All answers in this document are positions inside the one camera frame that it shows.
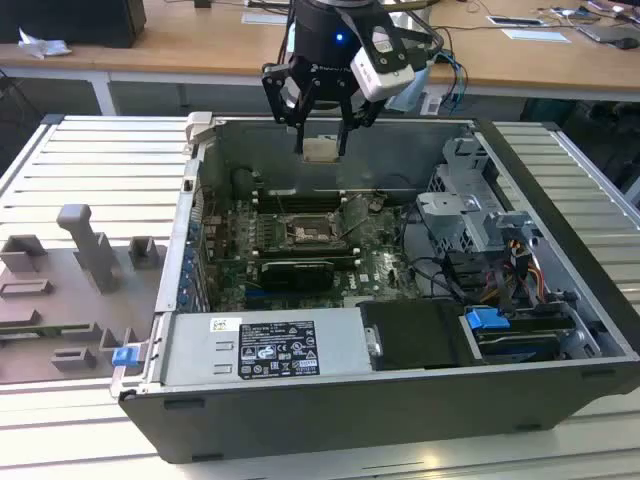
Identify black graphics card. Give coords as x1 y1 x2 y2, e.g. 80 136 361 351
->
259 258 335 294

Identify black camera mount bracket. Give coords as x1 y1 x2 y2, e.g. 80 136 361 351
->
344 2 442 72

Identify blue hanging cables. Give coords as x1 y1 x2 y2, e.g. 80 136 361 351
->
439 48 470 107

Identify silver CPU with green edge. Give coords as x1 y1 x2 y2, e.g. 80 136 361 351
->
302 136 342 164

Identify grey desk cable hatch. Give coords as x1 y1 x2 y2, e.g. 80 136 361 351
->
241 11 290 26

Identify grey parts rack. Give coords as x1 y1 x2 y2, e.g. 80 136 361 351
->
0 203 169 386

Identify black computer tower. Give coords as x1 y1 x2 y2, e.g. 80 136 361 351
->
0 0 149 49

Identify blue release latch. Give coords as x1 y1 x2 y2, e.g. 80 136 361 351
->
111 346 139 369

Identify black plastic air shroud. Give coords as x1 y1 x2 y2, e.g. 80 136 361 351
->
359 299 474 372

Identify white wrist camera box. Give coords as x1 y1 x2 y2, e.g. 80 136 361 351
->
348 27 417 102

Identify silver metal disk bay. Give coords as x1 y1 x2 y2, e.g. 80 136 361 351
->
414 137 542 254

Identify white paper sheet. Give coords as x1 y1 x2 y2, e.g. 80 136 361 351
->
501 27 572 45

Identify pale blue teach pendant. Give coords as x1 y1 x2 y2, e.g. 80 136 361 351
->
386 65 432 113

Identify flat tablet with white rim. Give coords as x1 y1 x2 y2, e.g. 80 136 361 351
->
486 14 545 28

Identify grey laptop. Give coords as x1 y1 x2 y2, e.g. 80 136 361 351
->
577 22 640 47

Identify black open PC case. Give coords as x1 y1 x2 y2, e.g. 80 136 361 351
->
117 112 640 464

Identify black RAM slot bank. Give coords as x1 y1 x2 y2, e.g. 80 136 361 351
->
253 245 362 267
255 191 350 212

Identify crumpled white paper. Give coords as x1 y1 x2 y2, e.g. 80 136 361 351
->
17 26 72 62

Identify wooden desk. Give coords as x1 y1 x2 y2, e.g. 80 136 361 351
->
0 0 640 116

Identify CPU socket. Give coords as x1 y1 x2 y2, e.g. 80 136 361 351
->
279 212 346 249

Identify green motherboard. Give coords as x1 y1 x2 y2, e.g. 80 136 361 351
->
199 192 417 311

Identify black cable bundle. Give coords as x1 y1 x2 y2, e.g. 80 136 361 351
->
399 202 484 307

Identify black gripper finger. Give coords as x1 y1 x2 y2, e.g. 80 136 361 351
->
337 96 387 157
260 60 324 155

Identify red yellow orange wires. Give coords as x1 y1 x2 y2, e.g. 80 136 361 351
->
492 238 547 307

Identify grey case latch handle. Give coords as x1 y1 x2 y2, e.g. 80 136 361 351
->
183 111 217 147

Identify grey power supply unit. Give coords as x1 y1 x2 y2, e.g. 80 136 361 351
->
159 306 375 387

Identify hard disk in blue carrier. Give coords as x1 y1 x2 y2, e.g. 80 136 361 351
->
462 306 577 365

